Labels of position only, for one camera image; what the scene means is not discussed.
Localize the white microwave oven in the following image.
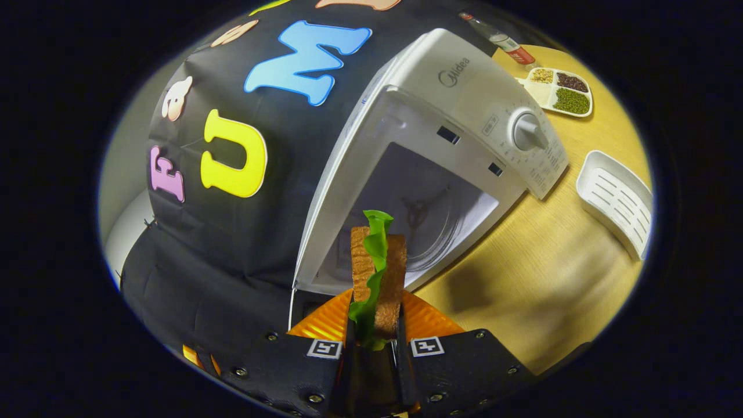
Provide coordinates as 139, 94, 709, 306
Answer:
288, 28, 570, 333

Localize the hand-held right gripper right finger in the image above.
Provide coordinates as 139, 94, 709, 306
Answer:
397, 290, 538, 417

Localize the lettuce sandwich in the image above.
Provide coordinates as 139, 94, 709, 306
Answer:
348, 210, 408, 352

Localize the white rectangular tray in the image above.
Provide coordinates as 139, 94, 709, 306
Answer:
576, 150, 654, 261

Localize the divided dish of beans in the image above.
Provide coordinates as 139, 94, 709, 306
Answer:
516, 66, 594, 119

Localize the red label plastic bottle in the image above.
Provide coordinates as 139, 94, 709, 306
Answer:
459, 11, 538, 66

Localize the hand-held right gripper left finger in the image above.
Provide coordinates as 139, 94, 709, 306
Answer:
223, 288, 355, 418

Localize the black backdrop cloth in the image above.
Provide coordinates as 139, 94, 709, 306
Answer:
119, 0, 500, 375

